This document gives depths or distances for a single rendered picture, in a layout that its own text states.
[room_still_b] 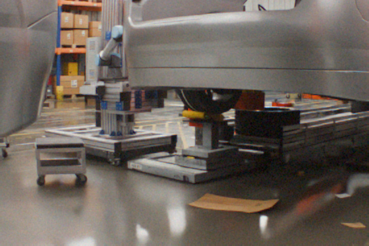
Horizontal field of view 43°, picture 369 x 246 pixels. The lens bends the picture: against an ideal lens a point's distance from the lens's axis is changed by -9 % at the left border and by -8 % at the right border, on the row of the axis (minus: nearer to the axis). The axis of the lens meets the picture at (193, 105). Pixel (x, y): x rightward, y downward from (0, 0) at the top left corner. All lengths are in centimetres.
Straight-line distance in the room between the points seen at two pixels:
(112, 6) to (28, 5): 391
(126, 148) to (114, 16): 132
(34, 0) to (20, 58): 16
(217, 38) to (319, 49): 62
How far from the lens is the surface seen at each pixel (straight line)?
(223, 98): 440
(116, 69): 485
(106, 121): 523
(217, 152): 424
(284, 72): 263
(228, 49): 279
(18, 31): 126
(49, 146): 392
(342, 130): 564
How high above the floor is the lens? 91
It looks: 4 degrees down
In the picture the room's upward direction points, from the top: straight up
